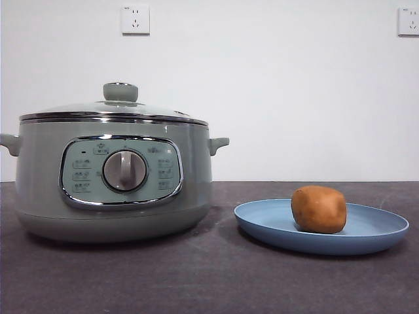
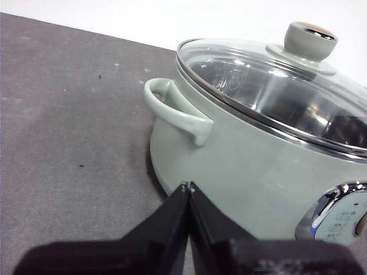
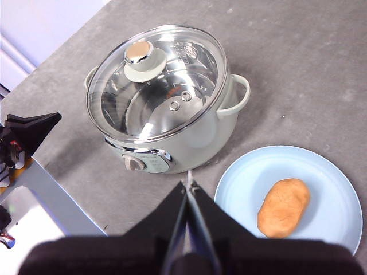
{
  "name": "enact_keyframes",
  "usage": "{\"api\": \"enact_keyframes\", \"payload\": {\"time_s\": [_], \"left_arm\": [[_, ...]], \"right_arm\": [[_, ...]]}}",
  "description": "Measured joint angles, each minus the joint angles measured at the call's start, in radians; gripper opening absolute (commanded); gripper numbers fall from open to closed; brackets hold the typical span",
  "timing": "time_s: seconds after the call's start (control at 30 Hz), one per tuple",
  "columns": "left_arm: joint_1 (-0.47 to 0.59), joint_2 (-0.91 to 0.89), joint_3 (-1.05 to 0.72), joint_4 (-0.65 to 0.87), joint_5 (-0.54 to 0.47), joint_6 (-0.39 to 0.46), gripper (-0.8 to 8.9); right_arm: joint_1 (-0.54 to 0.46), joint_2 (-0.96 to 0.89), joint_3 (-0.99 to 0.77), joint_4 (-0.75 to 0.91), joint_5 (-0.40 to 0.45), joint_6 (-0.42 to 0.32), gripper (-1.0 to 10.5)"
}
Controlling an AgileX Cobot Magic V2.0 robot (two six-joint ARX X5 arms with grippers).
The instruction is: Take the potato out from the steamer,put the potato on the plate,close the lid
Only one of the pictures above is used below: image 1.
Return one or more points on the brown potato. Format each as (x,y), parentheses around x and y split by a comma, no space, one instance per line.
(319,209)

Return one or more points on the grey-green electric steamer pot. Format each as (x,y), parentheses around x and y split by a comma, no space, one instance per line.
(39,183)

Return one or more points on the white wall socket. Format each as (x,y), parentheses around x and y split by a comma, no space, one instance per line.
(409,21)
(135,19)

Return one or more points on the glass lid with grey knob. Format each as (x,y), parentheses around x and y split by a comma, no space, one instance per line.
(120,92)

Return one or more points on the blue round plate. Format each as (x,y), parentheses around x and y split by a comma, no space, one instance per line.
(262,225)

